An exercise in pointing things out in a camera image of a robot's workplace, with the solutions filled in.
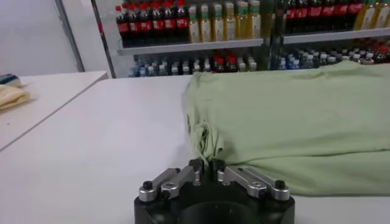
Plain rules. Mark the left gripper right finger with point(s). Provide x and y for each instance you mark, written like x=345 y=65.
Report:
x=250 y=182

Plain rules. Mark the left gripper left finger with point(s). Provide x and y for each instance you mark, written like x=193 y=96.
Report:
x=173 y=182

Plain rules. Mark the small blue water bottle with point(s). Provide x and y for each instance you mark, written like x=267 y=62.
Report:
x=294 y=63
x=282 y=64
x=133 y=71
x=142 y=71

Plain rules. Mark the pale yellow shirt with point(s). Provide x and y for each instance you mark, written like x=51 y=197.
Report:
x=12 y=97

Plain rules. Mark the small dark white-capped bottle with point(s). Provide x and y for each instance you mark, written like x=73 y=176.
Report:
x=207 y=67
x=344 y=56
x=197 y=67
x=323 y=59
x=331 y=59
x=186 y=69
x=355 y=55
x=174 y=70

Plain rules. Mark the small dark blue object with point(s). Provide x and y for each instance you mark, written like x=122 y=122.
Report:
x=9 y=79

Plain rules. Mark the light green polo shirt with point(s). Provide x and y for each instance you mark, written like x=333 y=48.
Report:
x=289 y=121

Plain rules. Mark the grey wall post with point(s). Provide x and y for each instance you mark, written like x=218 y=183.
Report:
x=69 y=36

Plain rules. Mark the small red-capped cola bottle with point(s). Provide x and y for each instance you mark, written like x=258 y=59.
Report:
x=219 y=64
x=383 y=50
x=231 y=64

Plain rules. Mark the white drinks shelf unit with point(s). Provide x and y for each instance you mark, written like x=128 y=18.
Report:
x=335 y=35
x=189 y=47

